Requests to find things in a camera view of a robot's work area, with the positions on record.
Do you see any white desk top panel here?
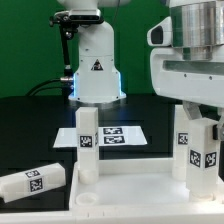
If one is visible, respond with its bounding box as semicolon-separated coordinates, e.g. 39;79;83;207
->
69;158;224;215

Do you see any white front obstacle bar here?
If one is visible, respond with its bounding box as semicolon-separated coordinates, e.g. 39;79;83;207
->
0;211;224;224

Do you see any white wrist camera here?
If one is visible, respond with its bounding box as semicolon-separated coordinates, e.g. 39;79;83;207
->
147;16;172;47

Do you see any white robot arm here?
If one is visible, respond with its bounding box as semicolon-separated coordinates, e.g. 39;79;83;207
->
54;0;224;141

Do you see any white paper with markers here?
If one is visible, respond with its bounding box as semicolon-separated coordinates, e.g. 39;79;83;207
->
53;126;147;148

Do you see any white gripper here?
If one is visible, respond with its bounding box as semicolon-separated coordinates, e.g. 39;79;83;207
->
150;46;224;141

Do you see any black camera stand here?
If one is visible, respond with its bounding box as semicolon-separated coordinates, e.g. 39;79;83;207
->
49;9;104;77

